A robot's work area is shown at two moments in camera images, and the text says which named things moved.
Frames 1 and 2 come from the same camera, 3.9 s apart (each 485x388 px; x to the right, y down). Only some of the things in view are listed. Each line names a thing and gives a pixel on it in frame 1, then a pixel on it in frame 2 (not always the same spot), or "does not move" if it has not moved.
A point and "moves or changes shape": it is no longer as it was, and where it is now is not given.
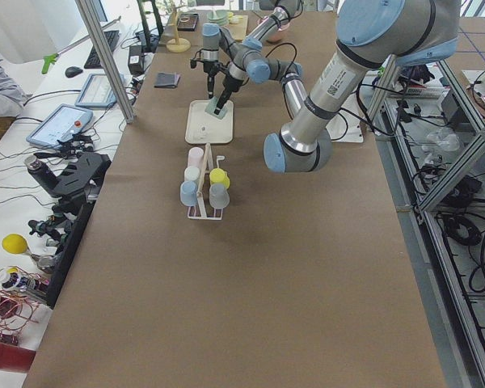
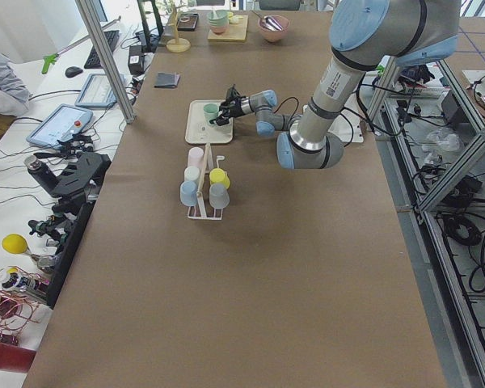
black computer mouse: [73, 70] does not move
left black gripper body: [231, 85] to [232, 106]
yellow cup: [219, 175] does not move
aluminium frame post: [91, 23] does not move
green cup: [211, 107] moves or changes shape
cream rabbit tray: [204, 128] does not move
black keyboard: [93, 61] does not move
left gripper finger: [222, 100] to [220, 120]
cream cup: [191, 174] does not move
